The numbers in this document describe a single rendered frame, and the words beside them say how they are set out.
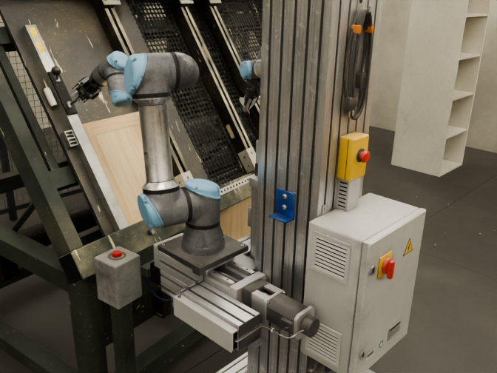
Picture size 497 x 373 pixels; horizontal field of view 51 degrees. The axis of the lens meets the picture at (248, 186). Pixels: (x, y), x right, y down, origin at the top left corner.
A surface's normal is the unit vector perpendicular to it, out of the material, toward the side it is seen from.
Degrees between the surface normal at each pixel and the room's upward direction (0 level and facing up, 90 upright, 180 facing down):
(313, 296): 90
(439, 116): 90
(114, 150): 57
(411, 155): 90
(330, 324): 90
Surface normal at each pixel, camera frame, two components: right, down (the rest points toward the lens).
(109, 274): -0.59, 0.28
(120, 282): 0.81, 0.23
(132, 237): 0.69, -0.32
